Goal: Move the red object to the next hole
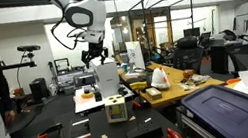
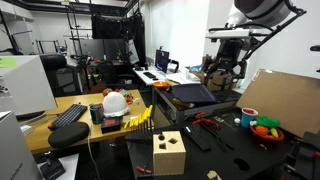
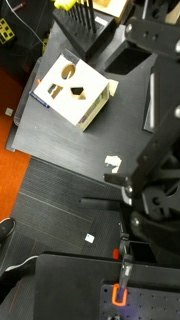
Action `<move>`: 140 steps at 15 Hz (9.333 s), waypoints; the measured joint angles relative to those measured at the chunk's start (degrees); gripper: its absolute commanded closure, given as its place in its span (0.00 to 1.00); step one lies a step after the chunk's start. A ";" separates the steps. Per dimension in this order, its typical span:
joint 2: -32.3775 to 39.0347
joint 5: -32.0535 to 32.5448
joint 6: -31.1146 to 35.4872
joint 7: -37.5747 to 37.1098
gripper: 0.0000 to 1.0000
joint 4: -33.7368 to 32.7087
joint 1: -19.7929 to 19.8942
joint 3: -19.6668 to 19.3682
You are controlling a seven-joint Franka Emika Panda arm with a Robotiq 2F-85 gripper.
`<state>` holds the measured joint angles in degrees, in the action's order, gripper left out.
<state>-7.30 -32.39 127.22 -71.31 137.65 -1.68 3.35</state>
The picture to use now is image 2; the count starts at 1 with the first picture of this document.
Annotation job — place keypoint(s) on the white paper sheets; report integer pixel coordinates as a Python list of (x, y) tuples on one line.
[(183, 77)]

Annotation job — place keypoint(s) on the green toy vegetable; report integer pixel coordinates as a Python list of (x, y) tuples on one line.
[(268, 121)]

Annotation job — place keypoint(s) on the small white ball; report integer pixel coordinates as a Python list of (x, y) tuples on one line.
[(237, 121)]

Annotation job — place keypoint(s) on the black wedge hex key stand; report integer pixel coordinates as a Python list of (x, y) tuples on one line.
[(196, 138)]

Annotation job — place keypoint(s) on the wooden desk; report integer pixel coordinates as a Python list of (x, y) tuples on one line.
[(83, 133)]

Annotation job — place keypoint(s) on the black office chair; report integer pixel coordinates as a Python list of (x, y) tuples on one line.
[(61, 76), (111, 75)]

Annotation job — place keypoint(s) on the red toy bowl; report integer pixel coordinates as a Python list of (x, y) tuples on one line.
[(266, 137)]

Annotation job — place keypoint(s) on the yellow toy fruit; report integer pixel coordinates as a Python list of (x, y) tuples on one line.
[(274, 132)]

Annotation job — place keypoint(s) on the brown cardboard box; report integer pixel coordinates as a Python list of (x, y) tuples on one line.
[(221, 83)]

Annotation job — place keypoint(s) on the black stand of yellow keys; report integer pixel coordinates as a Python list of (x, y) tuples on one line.
[(141, 135)]

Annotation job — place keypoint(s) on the blue cup red inside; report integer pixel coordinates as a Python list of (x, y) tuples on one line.
[(248, 118)]

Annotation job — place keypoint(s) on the large cardboard sheet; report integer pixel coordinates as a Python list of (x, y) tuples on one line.
[(283, 100)]

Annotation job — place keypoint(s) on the large white monitor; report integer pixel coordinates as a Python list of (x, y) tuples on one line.
[(26, 86)]

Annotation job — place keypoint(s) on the black oval cushion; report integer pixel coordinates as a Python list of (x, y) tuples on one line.
[(68, 135)]

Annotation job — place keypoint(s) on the brown round object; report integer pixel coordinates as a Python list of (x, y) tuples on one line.
[(107, 91)]

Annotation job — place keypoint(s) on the small black keyboard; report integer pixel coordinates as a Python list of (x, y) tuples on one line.
[(150, 75)]

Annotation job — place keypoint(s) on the clear plastic bag clutter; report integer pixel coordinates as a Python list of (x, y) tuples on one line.
[(128, 98)]

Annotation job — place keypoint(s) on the black joystick device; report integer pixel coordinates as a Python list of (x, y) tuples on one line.
[(51, 168)]

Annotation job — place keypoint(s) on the dark blue bin lid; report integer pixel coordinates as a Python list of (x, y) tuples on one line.
[(193, 93)]

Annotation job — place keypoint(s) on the orange bowl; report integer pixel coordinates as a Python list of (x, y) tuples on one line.
[(160, 84)]

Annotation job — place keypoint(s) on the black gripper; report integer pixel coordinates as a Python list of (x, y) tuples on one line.
[(229, 51)]

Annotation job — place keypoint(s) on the black ladder shelf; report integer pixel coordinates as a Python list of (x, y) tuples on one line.
[(78, 30)]

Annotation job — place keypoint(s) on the white desk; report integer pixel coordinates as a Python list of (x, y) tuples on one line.
[(150, 78)]

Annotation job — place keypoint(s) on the black computer keyboard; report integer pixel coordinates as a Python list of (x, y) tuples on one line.
[(68, 116)]

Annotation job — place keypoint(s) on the small rectangular box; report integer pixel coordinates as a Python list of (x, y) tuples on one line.
[(111, 126)]

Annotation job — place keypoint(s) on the grey equipment case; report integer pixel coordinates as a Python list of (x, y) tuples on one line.
[(15, 150)]

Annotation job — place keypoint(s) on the white flat board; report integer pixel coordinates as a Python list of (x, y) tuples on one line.
[(70, 163)]

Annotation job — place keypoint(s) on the green sticky note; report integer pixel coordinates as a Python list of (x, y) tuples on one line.
[(7, 62)]

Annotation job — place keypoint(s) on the dark mug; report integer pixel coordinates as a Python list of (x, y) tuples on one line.
[(96, 115)]

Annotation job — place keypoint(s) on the wooden shape sorter box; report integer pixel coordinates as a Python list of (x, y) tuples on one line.
[(168, 156)]

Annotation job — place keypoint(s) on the black curtain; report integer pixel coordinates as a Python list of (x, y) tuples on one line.
[(116, 33)]

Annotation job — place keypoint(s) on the white dome shaped object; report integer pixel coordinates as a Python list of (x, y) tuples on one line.
[(115, 105)]

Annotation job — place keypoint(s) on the orange toy fruit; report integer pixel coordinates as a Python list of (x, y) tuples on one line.
[(262, 130)]

